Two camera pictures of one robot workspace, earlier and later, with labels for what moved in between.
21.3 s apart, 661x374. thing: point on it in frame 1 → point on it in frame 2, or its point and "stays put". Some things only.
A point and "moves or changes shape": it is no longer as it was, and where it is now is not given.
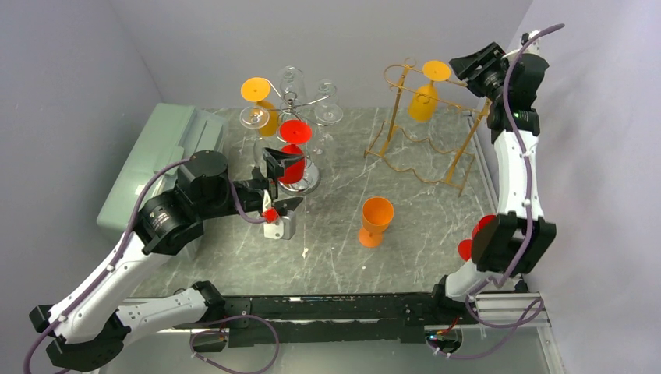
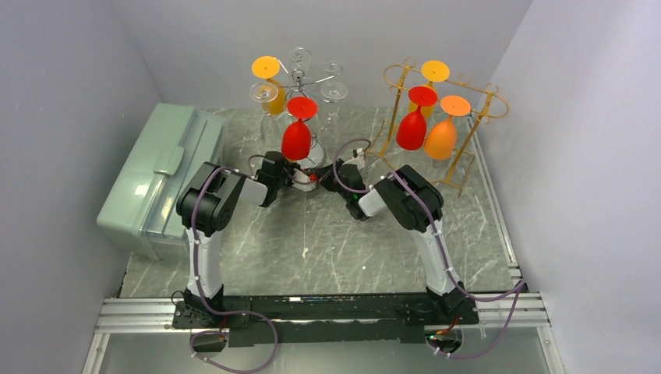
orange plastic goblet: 257,89 → 273,97
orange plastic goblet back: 422,101 stays put
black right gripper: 487,58 → 326,173
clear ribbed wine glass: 328,111 → 334,90
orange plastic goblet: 377,213 → 441,138
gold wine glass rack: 435,126 stays put
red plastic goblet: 464,247 → 411,128
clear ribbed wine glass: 291,86 → 300,63
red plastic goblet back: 294,132 moves or changes shape
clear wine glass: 256,118 → 270,125
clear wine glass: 325,140 → 331,92
